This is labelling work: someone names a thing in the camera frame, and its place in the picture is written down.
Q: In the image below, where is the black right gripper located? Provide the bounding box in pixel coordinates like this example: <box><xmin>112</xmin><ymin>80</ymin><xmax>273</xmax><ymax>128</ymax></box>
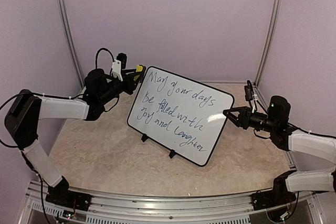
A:
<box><xmin>223</xmin><ymin>106</ymin><xmax>278</xmax><ymax>133</ymax></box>

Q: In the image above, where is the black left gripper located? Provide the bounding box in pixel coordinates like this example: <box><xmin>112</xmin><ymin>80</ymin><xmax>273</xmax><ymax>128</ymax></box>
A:
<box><xmin>99</xmin><ymin>69</ymin><xmax>143</xmax><ymax>104</ymax></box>

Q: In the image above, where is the yellow black whiteboard eraser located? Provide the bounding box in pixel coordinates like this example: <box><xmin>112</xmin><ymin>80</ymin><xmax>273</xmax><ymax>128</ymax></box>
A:
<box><xmin>136</xmin><ymin>65</ymin><xmax>146</xmax><ymax>76</ymax></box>

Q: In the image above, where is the white whiteboard with black frame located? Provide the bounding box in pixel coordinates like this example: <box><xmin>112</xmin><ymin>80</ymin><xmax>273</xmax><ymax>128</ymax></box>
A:
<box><xmin>127</xmin><ymin>66</ymin><xmax>235</xmax><ymax>167</ymax></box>

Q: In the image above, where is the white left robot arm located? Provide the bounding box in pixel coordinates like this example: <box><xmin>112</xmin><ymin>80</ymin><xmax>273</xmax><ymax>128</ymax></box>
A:
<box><xmin>4</xmin><ymin>65</ymin><xmax>145</xmax><ymax>206</ymax></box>

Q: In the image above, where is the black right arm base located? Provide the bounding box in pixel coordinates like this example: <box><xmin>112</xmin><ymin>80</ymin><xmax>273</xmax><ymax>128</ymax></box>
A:
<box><xmin>251</xmin><ymin>174</ymin><xmax>299</xmax><ymax>223</ymax></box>

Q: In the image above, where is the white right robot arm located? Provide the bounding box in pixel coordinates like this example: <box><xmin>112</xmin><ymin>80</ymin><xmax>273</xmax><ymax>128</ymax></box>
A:
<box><xmin>127</xmin><ymin>68</ymin><xmax>335</xmax><ymax>166</ymax></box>

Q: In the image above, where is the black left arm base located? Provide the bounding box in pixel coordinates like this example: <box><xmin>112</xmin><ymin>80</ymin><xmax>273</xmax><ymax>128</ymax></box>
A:
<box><xmin>46</xmin><ymin>176</ymin><xmax>92</xmax><ymax>211</ymax></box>

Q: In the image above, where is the black whiteboard stand foot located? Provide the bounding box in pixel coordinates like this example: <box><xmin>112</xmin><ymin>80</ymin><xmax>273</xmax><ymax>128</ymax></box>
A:
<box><xmin>169</xmin><ymin>150</ymin><xmax>176</xmax><ymax>159</ymax></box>
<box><xmin>141</xmin><ymin>134</ymin><xmax>148</xmax><ymax>143</ymax></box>

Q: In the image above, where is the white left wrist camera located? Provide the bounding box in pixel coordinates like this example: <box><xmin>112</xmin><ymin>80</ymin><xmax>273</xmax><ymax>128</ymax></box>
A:
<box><xmin>110</xmin><ymin>52</ymin><xmax>127</xmax><ymax>82</ymax></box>

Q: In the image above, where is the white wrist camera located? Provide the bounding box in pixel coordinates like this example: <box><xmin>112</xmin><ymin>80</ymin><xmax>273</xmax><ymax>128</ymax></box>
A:
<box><xmin>244</xmin><ymin>80</ymin><xmax>258</xmax><ymax>113</ymax></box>
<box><xmin>110</xmin><ymin>52</ymin><xmax>127</xmax><ymax>82</ymax></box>

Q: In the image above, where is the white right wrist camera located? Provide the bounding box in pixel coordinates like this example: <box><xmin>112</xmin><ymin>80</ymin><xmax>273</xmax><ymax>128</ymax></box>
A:
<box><xmin>244</xmin><ymin>80</ymin><xmax>258</xmax><ymax>113</ymax></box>

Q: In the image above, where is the black left camera cable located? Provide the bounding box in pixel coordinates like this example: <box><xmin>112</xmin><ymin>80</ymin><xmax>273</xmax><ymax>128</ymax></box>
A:
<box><xmin>94</xmin><ymin>47</ymin><xmax>116</xmax><ymax>71</ymax></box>

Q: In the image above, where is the aluminium front rail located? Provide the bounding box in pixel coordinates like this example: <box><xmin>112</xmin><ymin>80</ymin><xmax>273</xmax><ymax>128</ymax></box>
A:
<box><xmin>16</xmin><ymin>180</ymin><xmax>325</xmax><ymax>223</ymax></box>

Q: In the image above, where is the aluminium corner post left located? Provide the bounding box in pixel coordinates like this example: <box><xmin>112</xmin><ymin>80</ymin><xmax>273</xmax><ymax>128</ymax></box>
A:
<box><xmin>57</xmin><ymin>0</ymin><xmax>85</xmax><ymax>88</ymax></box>

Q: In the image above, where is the aluminium corner post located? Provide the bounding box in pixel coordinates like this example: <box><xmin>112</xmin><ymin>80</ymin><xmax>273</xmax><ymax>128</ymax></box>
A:
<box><xmin>57</xmin><ymin>0</ymin><xmax>85</xmax><ymax>88</ymax></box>
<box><xmin>254</xmin><ymin>0</ymin><xmax>281</xmax><ymax>88</ymax></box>

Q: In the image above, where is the aluminium corner post right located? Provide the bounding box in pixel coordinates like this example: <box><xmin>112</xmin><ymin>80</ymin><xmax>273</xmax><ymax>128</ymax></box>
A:
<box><xmin>254</xmin><ymin>0</ymin><xmax>281</xmax><ymax>88</ymax></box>

